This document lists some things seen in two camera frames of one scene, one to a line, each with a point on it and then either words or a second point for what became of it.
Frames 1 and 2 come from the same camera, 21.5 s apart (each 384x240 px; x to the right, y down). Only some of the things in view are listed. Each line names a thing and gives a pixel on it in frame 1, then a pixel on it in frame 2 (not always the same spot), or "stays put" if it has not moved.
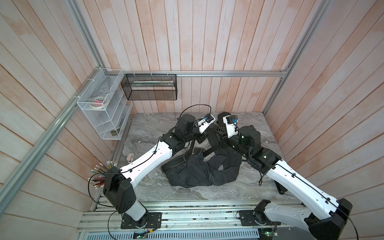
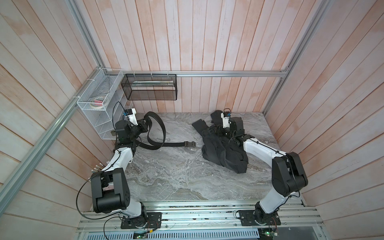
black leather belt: (188, 150) -> (150, 145)
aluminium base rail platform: (189, 221) stays put
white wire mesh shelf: (105, 103) stays put
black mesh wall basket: (150, 86) stays put
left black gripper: (201, 138) -> (143, 125)
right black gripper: (225, 141) -> (219, 130)
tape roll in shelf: (97, 102) stays put
